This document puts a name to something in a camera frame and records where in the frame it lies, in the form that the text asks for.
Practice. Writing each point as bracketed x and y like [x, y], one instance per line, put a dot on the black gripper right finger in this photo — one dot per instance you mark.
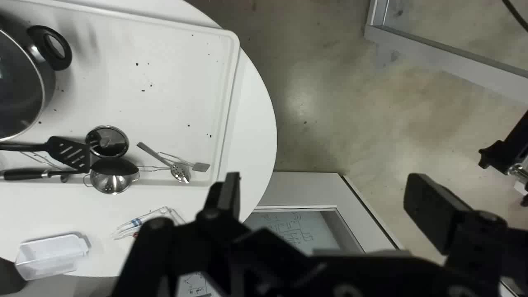
[434, 211]

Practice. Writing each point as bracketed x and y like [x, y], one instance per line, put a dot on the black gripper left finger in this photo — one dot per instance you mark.
[228, 198]

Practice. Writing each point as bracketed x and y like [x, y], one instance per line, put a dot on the black cooking pot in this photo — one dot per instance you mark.
[49, 82]

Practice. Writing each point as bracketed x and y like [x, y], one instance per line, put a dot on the small flat steel utensil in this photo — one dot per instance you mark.
[199, 165]

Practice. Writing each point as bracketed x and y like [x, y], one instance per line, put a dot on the steel fork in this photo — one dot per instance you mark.
[176, 171]

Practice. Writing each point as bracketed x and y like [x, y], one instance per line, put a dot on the white door with glass panel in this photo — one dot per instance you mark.
[307, 224]

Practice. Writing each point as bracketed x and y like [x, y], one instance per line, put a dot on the shiny dark metal ladle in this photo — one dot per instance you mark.
[107, 141]

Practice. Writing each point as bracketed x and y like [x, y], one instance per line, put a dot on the white framed glass panel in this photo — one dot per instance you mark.
[450, 38]

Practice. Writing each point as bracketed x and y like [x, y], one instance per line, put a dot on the clear plastic container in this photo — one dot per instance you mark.
[51, 254]

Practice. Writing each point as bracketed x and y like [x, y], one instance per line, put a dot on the black camera stand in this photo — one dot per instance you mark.
[508, 150]

